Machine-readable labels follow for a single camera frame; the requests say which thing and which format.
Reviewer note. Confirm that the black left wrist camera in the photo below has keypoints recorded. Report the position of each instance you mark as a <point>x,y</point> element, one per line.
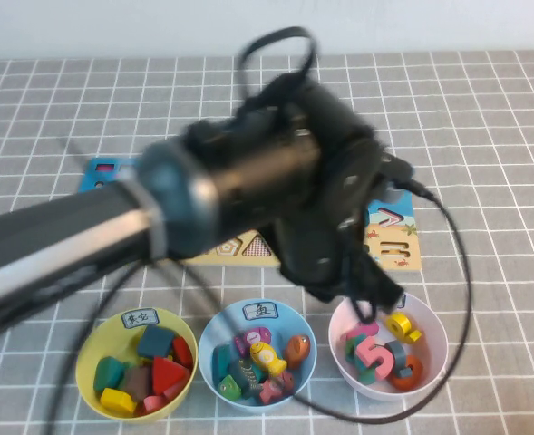
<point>398,181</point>

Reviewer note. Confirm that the yellow number six piece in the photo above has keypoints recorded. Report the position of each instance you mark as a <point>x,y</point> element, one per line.
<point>400,322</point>

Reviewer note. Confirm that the yellow shape block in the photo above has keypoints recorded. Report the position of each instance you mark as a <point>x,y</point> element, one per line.
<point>117,401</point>

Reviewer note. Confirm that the green number piece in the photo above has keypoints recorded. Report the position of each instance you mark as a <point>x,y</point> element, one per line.
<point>350,349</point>

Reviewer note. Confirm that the dark teal square block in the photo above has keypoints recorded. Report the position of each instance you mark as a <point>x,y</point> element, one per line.
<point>155,342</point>

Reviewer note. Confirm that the pink fish number five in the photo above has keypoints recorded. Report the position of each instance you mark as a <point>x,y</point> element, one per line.
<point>275,389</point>

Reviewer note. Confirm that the yellow plastic bowl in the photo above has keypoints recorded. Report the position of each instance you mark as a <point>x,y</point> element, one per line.
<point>112,326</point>

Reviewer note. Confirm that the teal number piece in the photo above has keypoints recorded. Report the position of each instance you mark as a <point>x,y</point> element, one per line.
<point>366,377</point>

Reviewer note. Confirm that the pink number five piece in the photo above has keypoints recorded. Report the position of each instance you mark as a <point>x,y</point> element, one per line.
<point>377,358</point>

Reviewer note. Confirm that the orange brown fish piece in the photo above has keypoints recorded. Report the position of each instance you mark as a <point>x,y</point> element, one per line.
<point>297,350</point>

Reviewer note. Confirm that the pink shape block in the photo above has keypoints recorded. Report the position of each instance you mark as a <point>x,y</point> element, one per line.
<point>154,403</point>

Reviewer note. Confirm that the red rounded block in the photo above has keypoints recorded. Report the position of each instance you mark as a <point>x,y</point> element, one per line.
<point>182,352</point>

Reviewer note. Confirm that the green fish piece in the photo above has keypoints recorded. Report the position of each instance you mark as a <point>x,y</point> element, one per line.
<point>228,389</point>

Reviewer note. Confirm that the light blue plastic bowl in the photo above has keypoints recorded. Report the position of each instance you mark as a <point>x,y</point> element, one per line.
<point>216,326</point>

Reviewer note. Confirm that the magenta number piece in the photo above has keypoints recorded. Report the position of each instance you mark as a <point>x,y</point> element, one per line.
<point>364,330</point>

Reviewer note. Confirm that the grey blue number piece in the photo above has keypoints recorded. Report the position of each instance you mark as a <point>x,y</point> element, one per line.
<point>397,353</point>

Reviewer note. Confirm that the grey white-checked tablecloth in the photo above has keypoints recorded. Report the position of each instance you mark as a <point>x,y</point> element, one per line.
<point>498,136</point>

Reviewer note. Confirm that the orange number piece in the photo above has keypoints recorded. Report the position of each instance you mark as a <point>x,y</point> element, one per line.
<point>409,378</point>

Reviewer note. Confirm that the teal fish piece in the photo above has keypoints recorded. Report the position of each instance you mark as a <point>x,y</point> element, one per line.
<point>221,362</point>

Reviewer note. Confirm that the red triangle block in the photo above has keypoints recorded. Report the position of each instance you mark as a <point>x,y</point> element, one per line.
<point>167,374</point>

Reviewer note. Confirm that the brown shape block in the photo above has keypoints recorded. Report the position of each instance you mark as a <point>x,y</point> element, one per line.
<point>138,383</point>

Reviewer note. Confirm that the sea-themed wooden puzzle board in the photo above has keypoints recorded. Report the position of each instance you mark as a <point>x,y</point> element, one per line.
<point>386,226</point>

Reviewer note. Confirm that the pink plastic bowl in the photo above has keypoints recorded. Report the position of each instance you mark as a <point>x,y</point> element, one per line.
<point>430,335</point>

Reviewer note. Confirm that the dark grey striped fish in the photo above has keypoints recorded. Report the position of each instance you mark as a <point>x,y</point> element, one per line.
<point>245,376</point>

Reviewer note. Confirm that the yellow fish number six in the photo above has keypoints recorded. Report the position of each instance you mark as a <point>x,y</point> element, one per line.
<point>266,358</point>

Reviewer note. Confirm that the magenta fish number one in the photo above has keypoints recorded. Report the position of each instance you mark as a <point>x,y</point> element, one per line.
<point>254,337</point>

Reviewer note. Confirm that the green shape block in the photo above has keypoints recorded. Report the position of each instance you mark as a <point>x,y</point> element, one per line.
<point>108,375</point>

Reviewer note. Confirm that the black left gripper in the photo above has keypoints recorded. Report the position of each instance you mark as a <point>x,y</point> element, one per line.
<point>321,258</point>

